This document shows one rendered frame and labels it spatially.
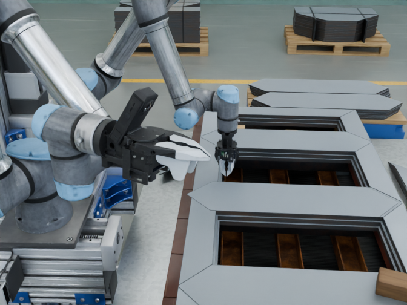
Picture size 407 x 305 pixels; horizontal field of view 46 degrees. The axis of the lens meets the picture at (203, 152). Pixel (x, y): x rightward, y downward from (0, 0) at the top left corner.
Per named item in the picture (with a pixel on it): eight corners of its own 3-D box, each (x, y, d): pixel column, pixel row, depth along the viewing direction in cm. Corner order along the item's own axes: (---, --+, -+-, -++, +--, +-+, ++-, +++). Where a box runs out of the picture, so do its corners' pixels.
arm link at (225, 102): (218, 82, 168) (242, 85, 166) (218, 111, 173) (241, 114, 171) (212, 90, 161) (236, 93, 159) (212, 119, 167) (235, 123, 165)
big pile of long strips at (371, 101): (386, 91, 275) (387, 81, 272) (407, 121, 240) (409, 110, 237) (247, 87, 279) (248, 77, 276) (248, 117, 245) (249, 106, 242)
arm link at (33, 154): (71, 181, 129) (64, 137, 123) (35, 207, 119) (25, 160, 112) (38, 170, 134) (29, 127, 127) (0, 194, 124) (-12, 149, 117)
